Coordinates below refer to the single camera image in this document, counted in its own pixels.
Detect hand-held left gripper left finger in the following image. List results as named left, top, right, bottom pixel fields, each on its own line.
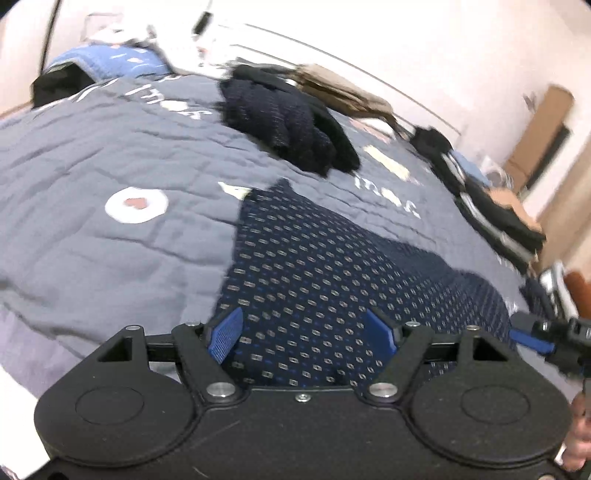
left=93, top=306, right=245, bottom=403

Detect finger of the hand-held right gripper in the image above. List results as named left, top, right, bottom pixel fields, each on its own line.
left=509, top=311, right=560, bottom=357

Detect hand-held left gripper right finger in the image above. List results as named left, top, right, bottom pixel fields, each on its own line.
left=364, top=307, right=525, bottom=403

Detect navy patterned garment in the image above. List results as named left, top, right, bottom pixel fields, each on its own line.
left=210, top=178, right=533, bottom=389

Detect folded black clothes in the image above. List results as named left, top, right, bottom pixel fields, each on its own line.
left=440, top=154, right=549, bottom=276

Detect black clothes heap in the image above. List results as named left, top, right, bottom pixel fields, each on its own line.
left=410, top=126, right=456, bottom=158

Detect person's right hand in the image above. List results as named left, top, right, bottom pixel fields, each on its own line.
left=560, top=392, right=591, bottom=473

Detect peach knitted blanket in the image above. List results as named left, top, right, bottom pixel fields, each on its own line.
left=488, top=186, right=546, bottom=234

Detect folded blue garment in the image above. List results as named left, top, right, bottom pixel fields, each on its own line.
left=450, top=150, right=486, bottom=186

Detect brown cardboard panel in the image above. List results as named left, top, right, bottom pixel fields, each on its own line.
left=502, top=84, right=576, bottom=195

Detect black knit sweater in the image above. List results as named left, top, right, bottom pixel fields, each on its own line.
left=217, top=64, right=362, bottom=177

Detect grey printed bed quilt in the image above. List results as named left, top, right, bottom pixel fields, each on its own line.
left=0, top=71, right=551, bottom=403

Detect tan folded blanket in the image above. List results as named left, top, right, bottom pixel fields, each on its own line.
left=287, top=63, right=396, bottom=119

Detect white headboard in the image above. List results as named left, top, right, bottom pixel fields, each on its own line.
left=230, top=22, right=463, bottom=136

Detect white clothing pile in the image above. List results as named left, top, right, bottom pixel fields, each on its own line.
left=87, top=22, right=232, bottom=78

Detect blue blanket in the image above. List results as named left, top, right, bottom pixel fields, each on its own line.
left=45, top=43, right=175, bottom=82

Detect black white upright device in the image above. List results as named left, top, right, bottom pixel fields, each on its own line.
left=192, top=0, right=214, bottom=36

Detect white wardrobe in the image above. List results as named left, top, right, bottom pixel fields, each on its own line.
left=0, top=9, right=88, bottom=116

